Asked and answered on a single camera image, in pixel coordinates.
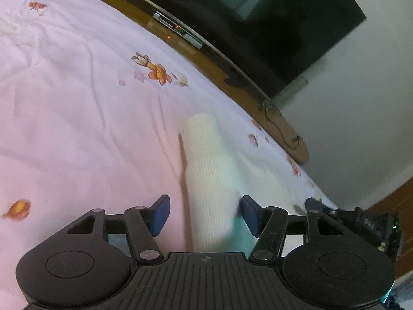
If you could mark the pink floral bedsheet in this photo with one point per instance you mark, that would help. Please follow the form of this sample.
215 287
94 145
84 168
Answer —
80 119

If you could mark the silver set-top box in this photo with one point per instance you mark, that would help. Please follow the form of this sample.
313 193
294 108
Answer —
177 29

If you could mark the black television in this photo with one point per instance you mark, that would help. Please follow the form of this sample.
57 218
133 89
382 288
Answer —
258 25

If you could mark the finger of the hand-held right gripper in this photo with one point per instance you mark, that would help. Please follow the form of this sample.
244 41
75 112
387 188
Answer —
317 205

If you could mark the wooden television stand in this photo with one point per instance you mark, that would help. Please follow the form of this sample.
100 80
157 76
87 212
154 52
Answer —
251 103

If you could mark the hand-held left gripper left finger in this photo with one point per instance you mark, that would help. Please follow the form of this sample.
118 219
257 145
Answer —
161 214

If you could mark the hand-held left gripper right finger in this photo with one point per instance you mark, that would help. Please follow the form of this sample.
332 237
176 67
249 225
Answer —
251 212

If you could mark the white knit garment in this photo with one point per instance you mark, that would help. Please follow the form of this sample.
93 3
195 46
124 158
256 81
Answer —
208 174

